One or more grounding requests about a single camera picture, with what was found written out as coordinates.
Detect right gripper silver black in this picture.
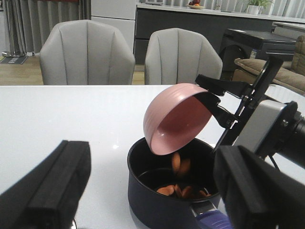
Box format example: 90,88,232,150
194,56,305,167

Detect dark grey sideboard counter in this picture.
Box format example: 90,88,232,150
133,3,305,65

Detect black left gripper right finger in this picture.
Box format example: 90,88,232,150
213,146,305,229

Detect fruit plate on counter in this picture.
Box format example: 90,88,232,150
187,0,205,10

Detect left grey upholstered chair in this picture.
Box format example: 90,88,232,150
40,20,135,85

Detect beige sofa cushion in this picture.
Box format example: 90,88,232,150
233,35,305,96

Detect right grey upholstered chair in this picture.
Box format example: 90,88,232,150
144,28,223,85

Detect grey upholstered chair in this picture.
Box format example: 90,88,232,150
144,28,223,85
40,20,135,85

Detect pink plastic bowl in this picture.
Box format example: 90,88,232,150
143,83,212,156

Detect orange ham slices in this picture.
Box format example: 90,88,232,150
156,152,212,199

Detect dark blue saucepan purple handle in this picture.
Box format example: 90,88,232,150
127,138,232,229

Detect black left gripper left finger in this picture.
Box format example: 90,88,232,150
0,140,91,229

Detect white cabinet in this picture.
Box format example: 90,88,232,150
91,0,137,65

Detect potted green plant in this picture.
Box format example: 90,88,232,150
245,0,274,15

